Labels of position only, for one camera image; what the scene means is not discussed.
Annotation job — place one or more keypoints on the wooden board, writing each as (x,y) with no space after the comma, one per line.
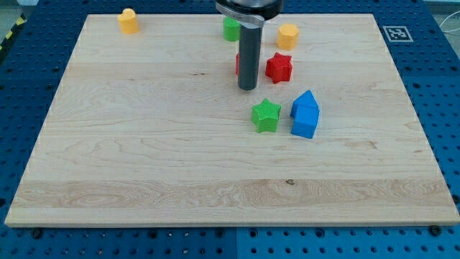
(151,130)

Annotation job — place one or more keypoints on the blue house-shaped block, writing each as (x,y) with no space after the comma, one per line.
(306,99)

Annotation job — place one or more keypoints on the red block behind rod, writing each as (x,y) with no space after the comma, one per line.
(237,64)

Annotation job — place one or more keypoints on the yellow hexagon block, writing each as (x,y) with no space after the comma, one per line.
(287,36)

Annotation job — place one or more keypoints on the blue cube block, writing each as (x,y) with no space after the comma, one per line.
(305,121)

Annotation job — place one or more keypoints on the green star block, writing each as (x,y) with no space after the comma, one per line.
(265,116)

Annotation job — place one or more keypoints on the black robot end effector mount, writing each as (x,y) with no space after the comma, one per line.
(255,12)

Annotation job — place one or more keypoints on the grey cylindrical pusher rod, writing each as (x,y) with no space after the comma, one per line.
(250,37)

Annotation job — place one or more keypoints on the white fiducial marker tag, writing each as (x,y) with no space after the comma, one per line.
(397,33)

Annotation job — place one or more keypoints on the red star block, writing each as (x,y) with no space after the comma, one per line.
(279,68)

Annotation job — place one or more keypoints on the green cylinder block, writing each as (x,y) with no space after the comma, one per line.
(231,29)

